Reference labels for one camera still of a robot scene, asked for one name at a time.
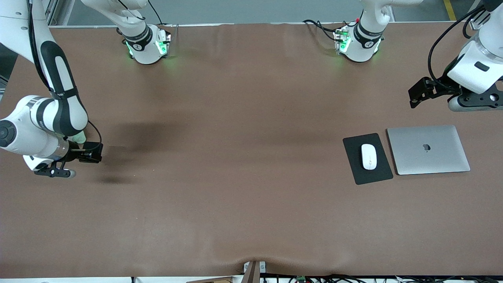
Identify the black mouse pad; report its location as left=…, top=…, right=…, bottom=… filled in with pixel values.
left=343, top=133, right=394, bottom=185

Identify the metal connector panel green light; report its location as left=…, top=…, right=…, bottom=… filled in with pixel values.
left=333, top=26, right=350, bottom=54
left=156, top=26, right=172, bottom=58

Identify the silver laptop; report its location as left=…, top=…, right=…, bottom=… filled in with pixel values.
left=387, top=125, right=471, bottom=175

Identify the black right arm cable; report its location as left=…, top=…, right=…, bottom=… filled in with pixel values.
left=26, top=0, right=103, bottom=152

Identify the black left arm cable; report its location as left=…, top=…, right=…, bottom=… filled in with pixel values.
left=428, top=6, right=488, bottom=93

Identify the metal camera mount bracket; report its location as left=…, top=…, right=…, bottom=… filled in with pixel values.
left=243, top=261, right=266, bottom=283

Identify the black base cable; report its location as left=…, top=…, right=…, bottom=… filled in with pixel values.
left=303, top=19, right=348, bottom=42
left=147, top=0, right=165, bottom=26

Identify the white computer mouse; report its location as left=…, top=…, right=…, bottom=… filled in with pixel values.
left=361, top=144, right=377, bottom=170

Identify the brown table cover sheet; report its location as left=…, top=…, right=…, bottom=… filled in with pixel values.
left=0, top=22, right=503, bottom=277

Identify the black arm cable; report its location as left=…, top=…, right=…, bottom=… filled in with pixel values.
left=428, top=6, right=488, bottom=93
left=26, top=0, right=103, bottom=152

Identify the aluminium frame profile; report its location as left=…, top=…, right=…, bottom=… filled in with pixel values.
left=41, top=0, right=63, bottom=28
left=468, top=0, right=496, bottom=30

